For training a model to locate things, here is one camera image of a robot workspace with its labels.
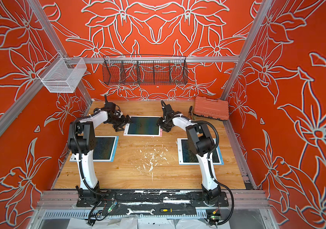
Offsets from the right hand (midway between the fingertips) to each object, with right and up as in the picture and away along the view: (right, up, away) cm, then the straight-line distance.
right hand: (158, 125), depth 101 cm
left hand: (-21, +1, +1) cm, 21 cm away
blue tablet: (-34, -16, -11) cm, 39 cm away
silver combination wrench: (-13, -41, -31) cm, 53 cm away
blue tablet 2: (+19, -17, -11) cm, 28 cm away
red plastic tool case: (+43, +12, +7) cm, 45 cm away
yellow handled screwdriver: (+7, -40, -31) cm, 51 cm away
